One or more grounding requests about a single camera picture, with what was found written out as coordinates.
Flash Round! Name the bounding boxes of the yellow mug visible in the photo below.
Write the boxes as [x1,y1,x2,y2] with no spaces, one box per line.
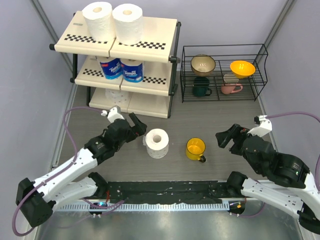
[185,137,207,163]

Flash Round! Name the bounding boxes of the white slotted cable duct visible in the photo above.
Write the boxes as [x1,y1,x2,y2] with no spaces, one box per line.
[57,201,230,213]

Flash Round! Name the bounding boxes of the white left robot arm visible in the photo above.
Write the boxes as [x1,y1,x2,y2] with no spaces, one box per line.
[15,110,147,228]

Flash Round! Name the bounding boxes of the black wire rack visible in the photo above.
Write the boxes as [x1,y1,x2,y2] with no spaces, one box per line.
[180,44,268,102]

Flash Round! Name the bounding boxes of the beige ceramic bowl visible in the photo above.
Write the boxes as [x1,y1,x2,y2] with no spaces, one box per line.
[190,54,216,77]

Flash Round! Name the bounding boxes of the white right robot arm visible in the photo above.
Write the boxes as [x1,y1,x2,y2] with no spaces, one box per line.
[215,120,320,234]

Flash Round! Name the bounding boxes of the cream three-tier shelf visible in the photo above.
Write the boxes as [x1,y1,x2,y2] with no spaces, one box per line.
[49,11,181,119]

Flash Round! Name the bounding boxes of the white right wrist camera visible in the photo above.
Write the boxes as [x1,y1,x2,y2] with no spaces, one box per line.
[247,115,273,137]

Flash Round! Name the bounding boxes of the pink mug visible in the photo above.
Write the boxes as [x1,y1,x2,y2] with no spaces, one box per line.
[220,83,243,95]

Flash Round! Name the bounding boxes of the floral print paper roll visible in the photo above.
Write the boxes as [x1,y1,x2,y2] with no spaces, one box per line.
[142,128,169,159]

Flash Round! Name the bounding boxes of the white paper towel roll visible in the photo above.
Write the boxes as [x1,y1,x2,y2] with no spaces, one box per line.
[112,3,144,45]
[105,88,131,106]
[82,1,116,42]

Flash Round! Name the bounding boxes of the blue paper roll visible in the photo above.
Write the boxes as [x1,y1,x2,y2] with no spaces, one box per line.
[95,56,122,80]
[120,58,144,83]

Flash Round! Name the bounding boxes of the orange bowl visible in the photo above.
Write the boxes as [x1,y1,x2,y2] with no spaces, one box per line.
[230,60,256,79]

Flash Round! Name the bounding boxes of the dark green mug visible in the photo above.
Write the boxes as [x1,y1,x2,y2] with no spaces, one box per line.
[192,76,212,97]

